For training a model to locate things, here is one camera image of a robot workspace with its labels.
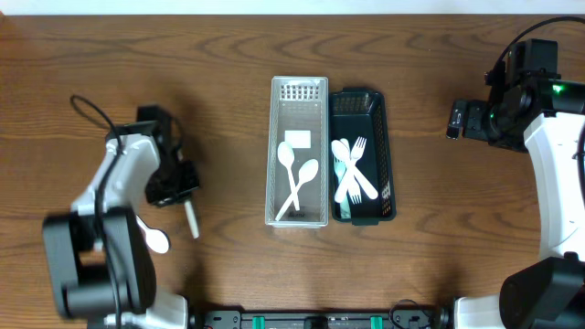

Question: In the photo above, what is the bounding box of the white utensil handle diagonal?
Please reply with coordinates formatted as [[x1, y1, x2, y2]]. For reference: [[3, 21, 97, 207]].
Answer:
[[274, 159, 319, 221]]

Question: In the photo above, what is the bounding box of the pale green plastic fork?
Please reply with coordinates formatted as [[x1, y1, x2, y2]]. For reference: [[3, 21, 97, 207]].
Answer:
[[334, 157, 351, 219]]

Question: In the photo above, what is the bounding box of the white spoon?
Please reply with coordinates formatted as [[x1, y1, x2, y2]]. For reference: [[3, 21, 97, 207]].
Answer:
[[277, 142, 300, 211]]

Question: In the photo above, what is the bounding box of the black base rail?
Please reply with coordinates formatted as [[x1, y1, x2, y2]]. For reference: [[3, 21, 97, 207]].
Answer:
[[188, 300, 454, 329]]

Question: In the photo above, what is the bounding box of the clear mesh plastic basket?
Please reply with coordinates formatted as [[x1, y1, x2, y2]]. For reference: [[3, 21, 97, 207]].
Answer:
[[265, 76, 329, 228]]

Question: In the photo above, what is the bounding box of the white utensil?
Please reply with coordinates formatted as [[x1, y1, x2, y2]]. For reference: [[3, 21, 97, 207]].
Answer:
[[184, 199, 200, 239]]

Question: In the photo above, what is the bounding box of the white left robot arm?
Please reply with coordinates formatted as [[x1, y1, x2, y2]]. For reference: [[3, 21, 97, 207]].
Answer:
[[42, 119, 198, 328]]

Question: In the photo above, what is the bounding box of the white spoon near arm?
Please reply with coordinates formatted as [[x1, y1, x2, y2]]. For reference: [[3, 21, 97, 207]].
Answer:
[[136, 216, 170, 254]]

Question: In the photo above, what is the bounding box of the pink-white plastic spoon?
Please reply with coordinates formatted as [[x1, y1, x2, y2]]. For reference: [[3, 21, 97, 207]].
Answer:
[[355, 160, 378, 199]]

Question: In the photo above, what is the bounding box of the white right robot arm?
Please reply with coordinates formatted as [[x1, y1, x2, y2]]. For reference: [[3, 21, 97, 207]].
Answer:
[[446, 78, 584, 328]]

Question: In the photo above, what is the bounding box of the dark green mesh basket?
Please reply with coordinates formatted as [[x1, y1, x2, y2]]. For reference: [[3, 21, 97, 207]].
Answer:
[[329, 88, 397, 226]]

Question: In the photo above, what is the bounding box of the pink plastic fork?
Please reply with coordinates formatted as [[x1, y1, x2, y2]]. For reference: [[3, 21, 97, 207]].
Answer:
[[332, 137, 367, 203]]

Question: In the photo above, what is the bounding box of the white plastic fork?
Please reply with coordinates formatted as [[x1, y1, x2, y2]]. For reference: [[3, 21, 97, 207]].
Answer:
[[347, 155, 362, 205]]

